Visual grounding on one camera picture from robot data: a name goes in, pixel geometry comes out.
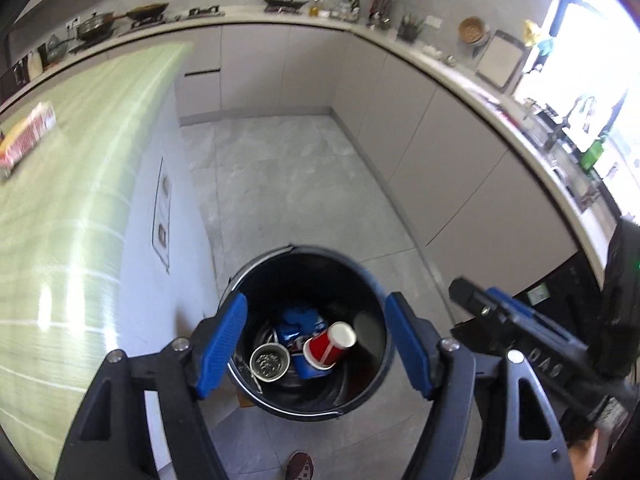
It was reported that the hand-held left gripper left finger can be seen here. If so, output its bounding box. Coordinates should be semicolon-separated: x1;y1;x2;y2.
52;292;249;480

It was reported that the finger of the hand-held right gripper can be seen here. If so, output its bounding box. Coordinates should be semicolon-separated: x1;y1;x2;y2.
448;276;531;356
487;287;586;356

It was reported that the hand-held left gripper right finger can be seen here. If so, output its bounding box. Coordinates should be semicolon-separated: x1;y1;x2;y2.
384;291;573;480

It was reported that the metal tin can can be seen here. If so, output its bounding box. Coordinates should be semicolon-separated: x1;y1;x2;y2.
249;342;292;385

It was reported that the blue soda can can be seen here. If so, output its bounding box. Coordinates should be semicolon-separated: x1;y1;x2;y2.
272;307;323;348

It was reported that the red paper cup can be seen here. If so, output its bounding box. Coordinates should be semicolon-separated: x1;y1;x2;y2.
302;321;357;370

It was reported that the black trash bin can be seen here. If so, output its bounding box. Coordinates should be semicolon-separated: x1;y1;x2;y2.
220;245;396;422

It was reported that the person's right forearm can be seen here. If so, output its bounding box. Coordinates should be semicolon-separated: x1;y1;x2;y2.
570;430;599;480

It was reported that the black built-in appliance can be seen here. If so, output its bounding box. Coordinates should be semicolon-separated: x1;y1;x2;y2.
450;250;603;346

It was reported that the grey island table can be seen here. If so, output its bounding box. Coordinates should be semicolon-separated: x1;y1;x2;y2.
75;80;236;480

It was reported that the table side socket panel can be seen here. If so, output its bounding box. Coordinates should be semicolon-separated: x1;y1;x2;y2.
150;157;173;273

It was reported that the person's left foot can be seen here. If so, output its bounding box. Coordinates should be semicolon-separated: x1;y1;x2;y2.
287;451;315;480

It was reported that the green bottle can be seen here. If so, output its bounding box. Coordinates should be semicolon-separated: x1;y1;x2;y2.
580;140;606;171

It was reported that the green checked tablecloth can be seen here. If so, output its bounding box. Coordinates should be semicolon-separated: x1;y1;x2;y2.
0;40;196;480

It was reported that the black sink faucet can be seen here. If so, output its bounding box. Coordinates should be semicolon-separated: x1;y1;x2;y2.
560;95;598;136

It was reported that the grey kitchen counter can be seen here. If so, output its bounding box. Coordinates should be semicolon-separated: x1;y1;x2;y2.
0;2;631;311

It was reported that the grey cutting board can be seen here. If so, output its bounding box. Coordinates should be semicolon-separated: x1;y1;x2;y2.
475;30;526;92

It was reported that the round woven basket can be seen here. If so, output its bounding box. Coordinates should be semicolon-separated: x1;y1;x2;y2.
458;16;487;43

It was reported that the yellow cloth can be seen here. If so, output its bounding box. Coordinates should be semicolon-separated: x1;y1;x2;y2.
522;19;546;46

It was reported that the black knife holder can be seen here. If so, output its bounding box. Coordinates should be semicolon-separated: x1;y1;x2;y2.
397;12;426;43

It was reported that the bright window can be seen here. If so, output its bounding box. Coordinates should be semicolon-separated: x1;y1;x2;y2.
510;0;640;196

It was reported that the pink white carton box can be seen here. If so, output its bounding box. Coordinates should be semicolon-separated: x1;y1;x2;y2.
0;102;56;171

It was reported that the utensil holder with utensils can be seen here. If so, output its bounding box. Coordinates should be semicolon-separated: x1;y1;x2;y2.
367;0;396;28

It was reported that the black gas stove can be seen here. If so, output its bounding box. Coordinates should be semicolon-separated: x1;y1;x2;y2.
132;5;223;28

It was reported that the green ceramic vase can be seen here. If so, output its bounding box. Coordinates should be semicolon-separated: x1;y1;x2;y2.
45;34;68;63

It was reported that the black frying pan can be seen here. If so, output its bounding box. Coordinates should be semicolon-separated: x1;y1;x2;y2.
112;4;171;23

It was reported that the wok with glass lid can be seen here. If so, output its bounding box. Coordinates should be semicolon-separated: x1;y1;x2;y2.
75;11;118;41

